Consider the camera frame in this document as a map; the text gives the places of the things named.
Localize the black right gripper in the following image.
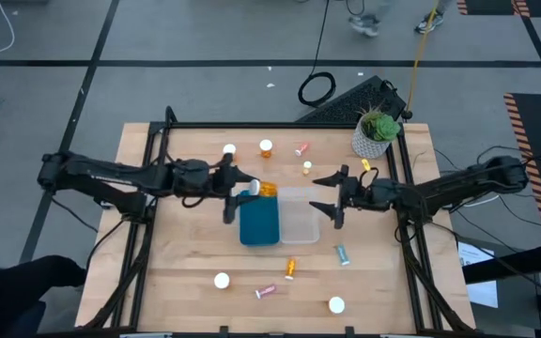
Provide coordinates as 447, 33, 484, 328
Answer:
308, 163, 396, 231

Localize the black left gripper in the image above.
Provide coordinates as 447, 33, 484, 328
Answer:
209, 152, 261, 225

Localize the teal pill bottle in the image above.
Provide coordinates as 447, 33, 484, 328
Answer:
334, 243, 351, 268

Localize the long pink pill bottle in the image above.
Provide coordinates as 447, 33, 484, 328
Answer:
254, 284, 277, 300

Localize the blue plastic bin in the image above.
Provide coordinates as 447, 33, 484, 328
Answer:
239, 188, 281, 247

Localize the clear plastic bin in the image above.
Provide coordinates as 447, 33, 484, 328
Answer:
277, 186, 321, 245

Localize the potted succulent in patterned pot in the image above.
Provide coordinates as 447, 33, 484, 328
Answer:
350, 106, 403, 161

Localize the black perforated computer case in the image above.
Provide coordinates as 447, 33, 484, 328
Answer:
293, 74, 408, 126

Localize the person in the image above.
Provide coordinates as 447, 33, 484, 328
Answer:
0, 254, 87, 338
348, 0, 455, 38

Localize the white paper sheet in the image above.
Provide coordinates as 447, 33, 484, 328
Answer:
456, 241, 500, 310

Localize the black metal beam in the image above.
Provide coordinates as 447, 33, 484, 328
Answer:
461, 242, 541, 285

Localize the black aluminium table frame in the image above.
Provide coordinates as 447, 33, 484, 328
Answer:
80, 105, 476, 335

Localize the black coiled cable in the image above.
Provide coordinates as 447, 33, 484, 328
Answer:
297, 0, 337, 108

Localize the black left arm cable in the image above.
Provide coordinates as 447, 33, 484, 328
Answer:
49, 194, 127, 278

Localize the yellow cable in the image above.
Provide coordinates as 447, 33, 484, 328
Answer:
405, 0, 442, 114

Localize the black cable bundle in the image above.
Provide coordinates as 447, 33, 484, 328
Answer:
432, 144, 541, 304

